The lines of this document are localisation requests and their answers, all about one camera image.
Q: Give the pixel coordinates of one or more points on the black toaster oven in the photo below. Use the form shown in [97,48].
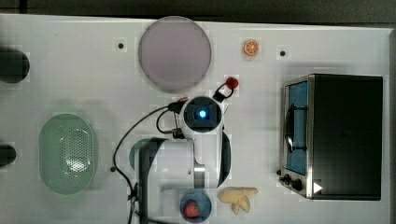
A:
[332,137]

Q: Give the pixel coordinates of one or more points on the black cylinder upper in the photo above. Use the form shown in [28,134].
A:
[14,66]

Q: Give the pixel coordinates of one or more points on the orange slice toy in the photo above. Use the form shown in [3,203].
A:
[251,47]

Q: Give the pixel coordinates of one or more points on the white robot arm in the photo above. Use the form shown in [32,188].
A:
[173,173]

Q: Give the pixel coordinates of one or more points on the strawberry toy in bowl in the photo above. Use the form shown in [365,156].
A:
[191,210]

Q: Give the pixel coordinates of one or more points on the yellow banana toy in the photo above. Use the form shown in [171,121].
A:
[237,197]

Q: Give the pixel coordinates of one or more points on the green oval strainer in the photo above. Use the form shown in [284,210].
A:
[67,160]

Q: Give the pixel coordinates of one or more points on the blue bowl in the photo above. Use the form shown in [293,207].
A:
[203,201]

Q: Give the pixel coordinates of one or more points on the grey round plate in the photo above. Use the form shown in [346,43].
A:
[174,53]

